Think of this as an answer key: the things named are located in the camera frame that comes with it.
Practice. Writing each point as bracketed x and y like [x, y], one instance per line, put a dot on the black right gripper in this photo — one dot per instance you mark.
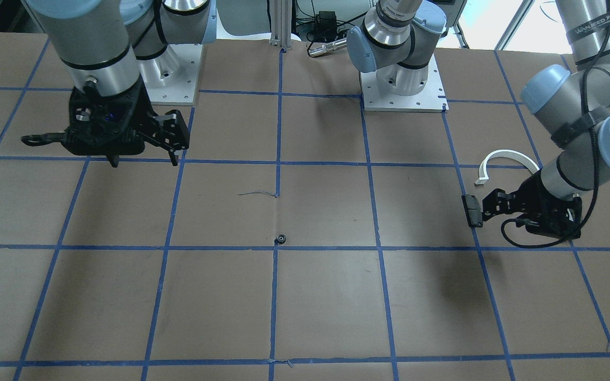
[145, 117]

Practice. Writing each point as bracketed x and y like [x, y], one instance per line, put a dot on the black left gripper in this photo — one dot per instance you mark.
[534, 193]

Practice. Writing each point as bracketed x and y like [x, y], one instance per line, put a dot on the dark brake pad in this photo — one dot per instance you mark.
[473, 212]

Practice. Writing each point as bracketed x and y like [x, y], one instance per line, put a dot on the small black bearing gear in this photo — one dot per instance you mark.
[280, 239]

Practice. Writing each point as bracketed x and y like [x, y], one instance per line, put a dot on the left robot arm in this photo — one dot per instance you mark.
[397, 40]

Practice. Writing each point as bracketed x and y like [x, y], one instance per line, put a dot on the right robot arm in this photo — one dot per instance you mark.
[103, 45]

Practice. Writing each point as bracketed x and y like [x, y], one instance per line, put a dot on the silver cylinder connector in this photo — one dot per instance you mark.
[327, 48]

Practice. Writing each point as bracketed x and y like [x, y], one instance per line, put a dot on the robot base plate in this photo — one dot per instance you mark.
[399, 89]
[172, 79]

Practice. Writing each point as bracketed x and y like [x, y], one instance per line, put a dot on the aluminium frame post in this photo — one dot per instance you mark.
[280, 23]

